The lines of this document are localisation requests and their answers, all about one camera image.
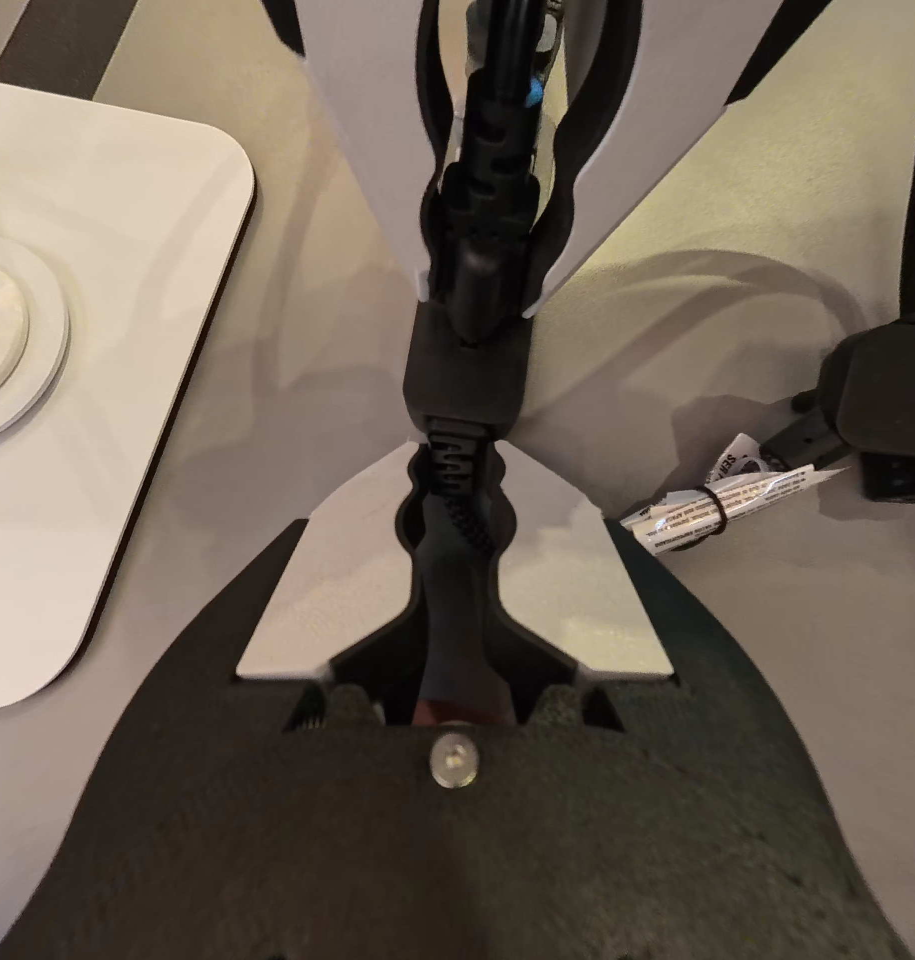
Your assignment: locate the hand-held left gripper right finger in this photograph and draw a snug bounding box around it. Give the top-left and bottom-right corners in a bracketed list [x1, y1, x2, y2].
[486, 439, 680, 726]

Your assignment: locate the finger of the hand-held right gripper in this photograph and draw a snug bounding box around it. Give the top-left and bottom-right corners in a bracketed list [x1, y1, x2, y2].
[523, 0, 783, 316]
[294, 0, 459, 303]

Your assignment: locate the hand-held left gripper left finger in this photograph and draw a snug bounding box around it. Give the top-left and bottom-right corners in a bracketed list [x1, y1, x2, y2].
[234, 441, 430, 726]

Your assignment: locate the black braided strip cable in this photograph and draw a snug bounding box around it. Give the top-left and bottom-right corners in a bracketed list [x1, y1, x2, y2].
[423, 414, 504, 560]

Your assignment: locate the black power plug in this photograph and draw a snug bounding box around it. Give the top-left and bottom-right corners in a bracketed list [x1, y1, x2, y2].
[435, 0, 550, 348]

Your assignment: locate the black power strip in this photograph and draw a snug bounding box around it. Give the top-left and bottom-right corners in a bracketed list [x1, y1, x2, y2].
[402, 296, 535, 440]

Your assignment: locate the black flat strip plug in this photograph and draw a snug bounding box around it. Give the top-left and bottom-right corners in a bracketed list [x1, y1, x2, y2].
[761, 311, 915, 505]

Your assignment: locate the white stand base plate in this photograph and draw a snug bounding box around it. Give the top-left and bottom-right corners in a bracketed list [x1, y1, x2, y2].
[0, 77, 258, 714]

